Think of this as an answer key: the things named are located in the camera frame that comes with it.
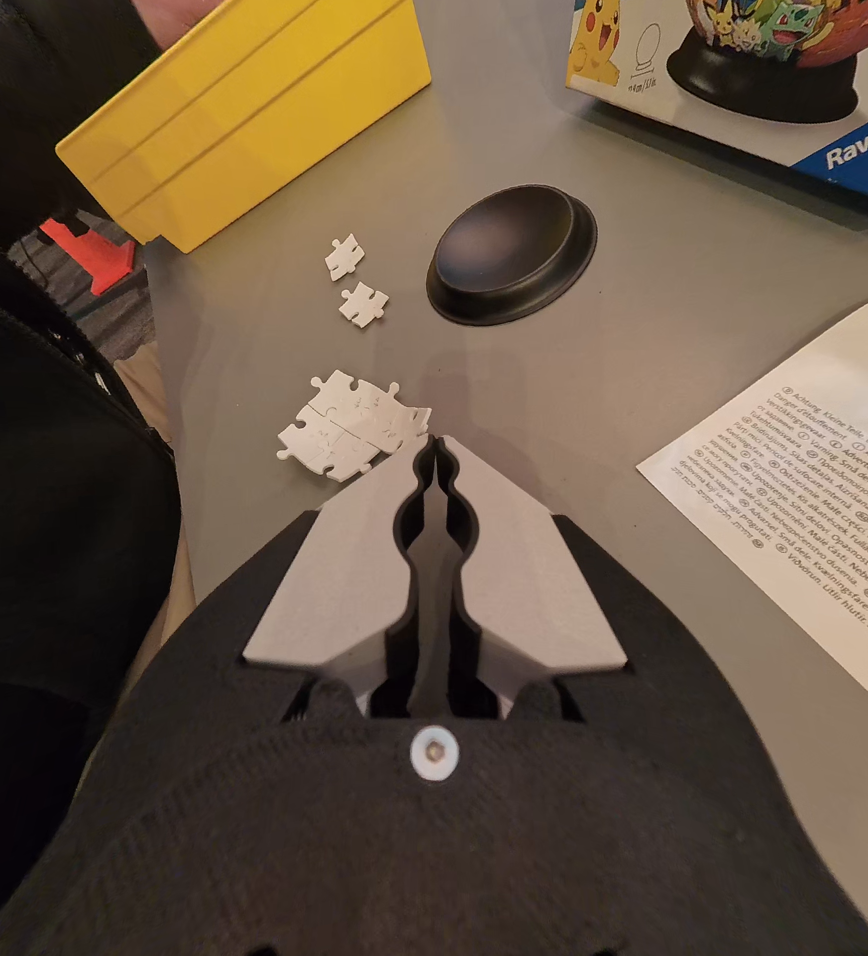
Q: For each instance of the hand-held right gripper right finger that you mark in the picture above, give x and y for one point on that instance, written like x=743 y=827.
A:
x=538 y=582

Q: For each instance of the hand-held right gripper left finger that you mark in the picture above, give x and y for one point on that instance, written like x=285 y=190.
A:
x=337 y=582

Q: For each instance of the joined white puzzle section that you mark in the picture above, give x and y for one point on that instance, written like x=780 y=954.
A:
x=344 y=426

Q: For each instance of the yellow plastic bin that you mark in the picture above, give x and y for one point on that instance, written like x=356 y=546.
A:
x=255 y=119

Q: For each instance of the person's left forearm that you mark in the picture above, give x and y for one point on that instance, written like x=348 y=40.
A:
x=31 y=104

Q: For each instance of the white puzzle piece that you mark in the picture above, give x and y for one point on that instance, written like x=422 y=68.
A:
x=364 y=305
x=344 y=258

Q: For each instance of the black round puzzle stand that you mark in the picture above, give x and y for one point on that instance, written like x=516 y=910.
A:
x=509 y=258

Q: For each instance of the printed puzzle box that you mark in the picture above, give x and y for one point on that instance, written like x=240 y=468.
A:
x=762 y=119

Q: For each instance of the person's left hand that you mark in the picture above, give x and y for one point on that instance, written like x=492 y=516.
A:
x=176 y=19

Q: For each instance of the person's beige trousers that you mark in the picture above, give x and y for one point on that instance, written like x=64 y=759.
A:
x=146 y=403

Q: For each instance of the white instruction sheet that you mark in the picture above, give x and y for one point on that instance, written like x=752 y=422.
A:
x=800 y=523

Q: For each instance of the red floor object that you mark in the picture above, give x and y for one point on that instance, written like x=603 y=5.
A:
x=102 y=258

